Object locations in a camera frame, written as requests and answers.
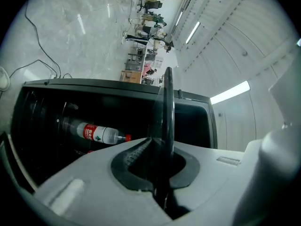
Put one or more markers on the clear bottle red label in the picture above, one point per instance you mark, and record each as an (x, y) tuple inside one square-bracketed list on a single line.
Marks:
[(94, 132)]

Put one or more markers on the black office chair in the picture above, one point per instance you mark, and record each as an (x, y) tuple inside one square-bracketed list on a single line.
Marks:
[(150, 6)]

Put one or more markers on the white power strip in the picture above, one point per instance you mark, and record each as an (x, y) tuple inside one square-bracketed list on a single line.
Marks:
[(3, 78)]

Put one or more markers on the black cabinet fridge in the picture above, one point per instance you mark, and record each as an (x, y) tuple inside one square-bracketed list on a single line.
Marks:
[(117, 107)]

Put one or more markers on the brown wooden desk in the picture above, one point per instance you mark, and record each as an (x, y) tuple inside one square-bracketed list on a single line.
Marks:
[(130, 76)]

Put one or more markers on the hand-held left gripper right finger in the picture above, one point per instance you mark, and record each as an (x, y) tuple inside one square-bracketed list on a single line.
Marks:
[(223, 185)]

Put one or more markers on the ceiling strip light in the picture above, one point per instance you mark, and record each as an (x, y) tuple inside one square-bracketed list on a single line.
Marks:
[(179, 18), (230, 92), (192, 32)]

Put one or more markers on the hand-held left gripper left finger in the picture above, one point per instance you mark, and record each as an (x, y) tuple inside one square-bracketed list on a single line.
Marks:
[(94, 185)]

